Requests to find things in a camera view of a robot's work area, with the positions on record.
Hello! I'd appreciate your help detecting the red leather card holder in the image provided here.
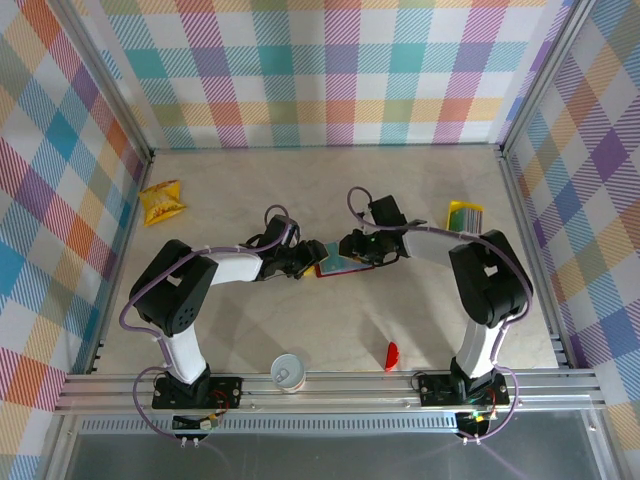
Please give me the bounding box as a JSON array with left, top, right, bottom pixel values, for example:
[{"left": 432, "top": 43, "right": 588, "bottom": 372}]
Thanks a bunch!
[{"left": 313, "top": 248, "right": 377, "bottom": 280}]

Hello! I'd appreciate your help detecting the yellow plastic card tray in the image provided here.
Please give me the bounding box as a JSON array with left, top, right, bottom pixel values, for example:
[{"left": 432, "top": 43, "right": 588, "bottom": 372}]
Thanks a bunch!
[{"left": 445, "top": 200, "right": 486, "bottom": 234}]

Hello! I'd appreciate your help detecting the stack of credit cards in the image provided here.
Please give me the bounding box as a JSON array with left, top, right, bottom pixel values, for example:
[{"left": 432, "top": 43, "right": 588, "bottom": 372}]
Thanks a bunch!
[{"left": 449, "top": 208, "right": 484, "bottom": 234}]

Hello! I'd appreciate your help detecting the white tin can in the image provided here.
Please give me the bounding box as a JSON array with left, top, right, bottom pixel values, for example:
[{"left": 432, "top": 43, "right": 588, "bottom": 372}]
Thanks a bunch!
[{"left": 270, "top": 353, "right": 307, "bottom": 396}]

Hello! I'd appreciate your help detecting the yellow snack bag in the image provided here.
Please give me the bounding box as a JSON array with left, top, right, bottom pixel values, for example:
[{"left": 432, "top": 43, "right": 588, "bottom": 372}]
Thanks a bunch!
[{"left": 138, "top": 179, "right": 189, "bottom": 229}]

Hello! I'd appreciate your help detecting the perforated metal strip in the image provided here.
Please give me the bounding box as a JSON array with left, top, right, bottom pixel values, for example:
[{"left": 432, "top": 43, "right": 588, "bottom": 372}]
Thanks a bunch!
[{"left": 79, "top": 418, "right": 597, "bottom": 436}]

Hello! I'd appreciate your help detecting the small wiring connector board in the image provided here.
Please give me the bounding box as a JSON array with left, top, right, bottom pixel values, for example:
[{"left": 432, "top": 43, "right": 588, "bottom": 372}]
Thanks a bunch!
[
  {"left": 171, "top": 410, "right": 222, "bottom": 449},
  {"left": 456, "top": 408, "right": 497, "bottom": 447}
]

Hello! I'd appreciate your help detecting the grey metal sheet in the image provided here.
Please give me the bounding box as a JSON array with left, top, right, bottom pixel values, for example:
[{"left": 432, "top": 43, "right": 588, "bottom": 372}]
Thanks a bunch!
[{"left": 63, "top": 432, "right": 617, "bottom": 480}]

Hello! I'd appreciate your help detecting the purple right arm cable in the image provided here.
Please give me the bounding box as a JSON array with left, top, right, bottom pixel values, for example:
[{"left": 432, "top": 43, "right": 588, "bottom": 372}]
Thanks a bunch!
[{"left": 347, "top": 186, "right": 524, "bottom": 442}]

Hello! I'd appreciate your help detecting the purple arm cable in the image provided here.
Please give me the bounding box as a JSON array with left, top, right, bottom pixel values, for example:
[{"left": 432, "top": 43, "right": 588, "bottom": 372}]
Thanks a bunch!
[
  {"left": 119, "top": 203, "right": 301, "bottom": 442},
  {"left": 347, "top": 186, "right": 524, "bottom": 442}
]

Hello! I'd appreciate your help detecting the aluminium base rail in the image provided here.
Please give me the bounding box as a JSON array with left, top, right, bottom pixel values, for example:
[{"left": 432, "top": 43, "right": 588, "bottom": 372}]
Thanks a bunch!
[{"left": 54, "top": 372, "right": 607, "bottom": 416}]

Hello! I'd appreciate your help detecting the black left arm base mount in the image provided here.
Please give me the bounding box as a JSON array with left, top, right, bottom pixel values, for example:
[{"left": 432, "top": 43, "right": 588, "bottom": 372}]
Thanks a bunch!
[{"left": 151, "top": 374, "right": 245, "bottom": 412}]

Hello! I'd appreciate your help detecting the aluminium side rail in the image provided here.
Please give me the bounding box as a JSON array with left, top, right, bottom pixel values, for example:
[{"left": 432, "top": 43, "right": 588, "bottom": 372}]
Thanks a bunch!
[
  {"left": 497, "top": 144, "right": 576, "bottom": 370},
  {"left": 84, "top": 149, "right": 154, "bottom": 376}
]

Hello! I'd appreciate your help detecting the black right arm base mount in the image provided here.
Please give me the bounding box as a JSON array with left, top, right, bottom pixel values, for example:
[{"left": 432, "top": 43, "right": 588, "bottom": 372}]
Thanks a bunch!
[{"left": 417, "top": 372, "right": 511, "bottom": 408}]

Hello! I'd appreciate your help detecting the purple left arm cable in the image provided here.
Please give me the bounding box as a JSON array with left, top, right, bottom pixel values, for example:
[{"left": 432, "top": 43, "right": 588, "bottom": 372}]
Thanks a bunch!
[{"left": 119, "top": 203, "right": 301, "bottom": 442}]

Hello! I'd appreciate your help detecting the aluminium frame post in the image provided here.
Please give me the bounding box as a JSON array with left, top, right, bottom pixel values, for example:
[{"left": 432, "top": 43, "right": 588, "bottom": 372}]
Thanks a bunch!
[
  {"left": 498, "top": 0, "right": 597, "bottom": 159},
  {"left": 49, "top": 0, "right": 154, "bottom": 162}
]

